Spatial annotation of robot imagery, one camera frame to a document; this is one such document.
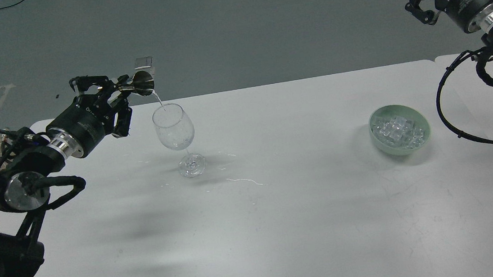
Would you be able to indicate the steel double jigger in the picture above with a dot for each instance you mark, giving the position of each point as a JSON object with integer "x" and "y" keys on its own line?
{"x": 141, "y": 83}

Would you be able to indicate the green bowl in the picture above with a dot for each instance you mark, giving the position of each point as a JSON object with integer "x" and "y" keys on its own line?
{"x": 398, "y": 129}

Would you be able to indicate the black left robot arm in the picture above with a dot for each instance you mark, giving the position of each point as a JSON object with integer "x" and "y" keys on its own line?
{"x": 31, "y": 164}

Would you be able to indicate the clear wine glass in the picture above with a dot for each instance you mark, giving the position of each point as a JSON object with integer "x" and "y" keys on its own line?
{"x": 175, "y": 131}

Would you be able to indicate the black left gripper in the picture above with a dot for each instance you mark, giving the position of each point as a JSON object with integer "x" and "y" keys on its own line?
{"x": 90, "y": 118}

